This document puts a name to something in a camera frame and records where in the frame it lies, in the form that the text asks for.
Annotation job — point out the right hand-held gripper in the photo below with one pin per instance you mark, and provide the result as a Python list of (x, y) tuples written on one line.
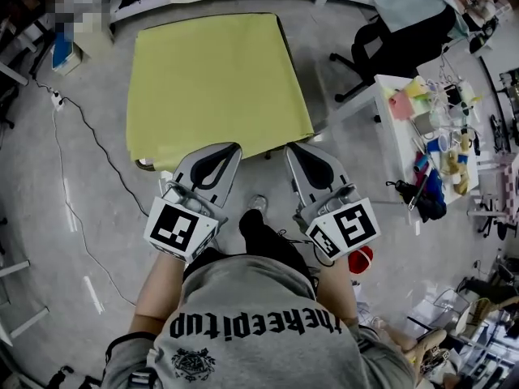
[(353, 225)]

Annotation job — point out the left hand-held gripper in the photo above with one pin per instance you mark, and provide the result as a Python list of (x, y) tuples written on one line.
[(174, 227)]

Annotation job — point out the yellow-green tablecloth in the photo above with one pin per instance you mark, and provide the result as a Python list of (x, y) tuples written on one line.
[(211, 83)]

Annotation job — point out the person's left forearm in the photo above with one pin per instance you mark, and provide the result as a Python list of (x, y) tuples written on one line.
[(160, 294)]

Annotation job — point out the person's right forearm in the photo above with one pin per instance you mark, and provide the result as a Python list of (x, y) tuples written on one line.
[(338, 294)]

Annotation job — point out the person's grey shoe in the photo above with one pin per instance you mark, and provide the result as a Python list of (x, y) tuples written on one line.
[(257, 202)]

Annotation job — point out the dark-rimmed table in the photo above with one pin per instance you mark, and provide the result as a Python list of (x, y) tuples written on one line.
[(147, 166)]

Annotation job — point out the white side table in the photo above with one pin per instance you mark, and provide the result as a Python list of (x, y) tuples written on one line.
[(395, 144)]

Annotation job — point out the person's black trouser leg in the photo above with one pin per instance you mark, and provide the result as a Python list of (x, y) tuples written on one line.
[(269, 245)]

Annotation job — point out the red round container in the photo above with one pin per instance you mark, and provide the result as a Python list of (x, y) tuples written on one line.
[(360, 261)]

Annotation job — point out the black bag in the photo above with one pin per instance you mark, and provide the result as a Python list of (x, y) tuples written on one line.
[(430, 207)]

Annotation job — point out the grey cup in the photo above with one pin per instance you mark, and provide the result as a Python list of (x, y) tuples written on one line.
[(423, 123)]

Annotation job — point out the yellow cup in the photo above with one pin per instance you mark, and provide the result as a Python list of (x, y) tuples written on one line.
[(417, 87)]

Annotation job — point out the black office chair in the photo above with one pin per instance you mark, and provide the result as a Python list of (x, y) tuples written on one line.
[(389, 51)]

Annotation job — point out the person's grey printed sweatshirt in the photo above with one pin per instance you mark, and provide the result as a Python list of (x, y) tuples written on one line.
[(251, 330)]

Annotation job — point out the white power strip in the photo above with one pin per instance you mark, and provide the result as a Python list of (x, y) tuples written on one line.
[(58, 99)]

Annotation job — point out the blue and white box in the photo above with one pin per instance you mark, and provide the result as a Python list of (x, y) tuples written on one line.
[(65, 55)]

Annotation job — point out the pink chequered cloth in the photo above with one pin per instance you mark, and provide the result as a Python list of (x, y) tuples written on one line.
[(511, 180)]

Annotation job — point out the white metal table frame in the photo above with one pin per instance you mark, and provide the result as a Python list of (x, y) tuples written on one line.
[(24, 294)]

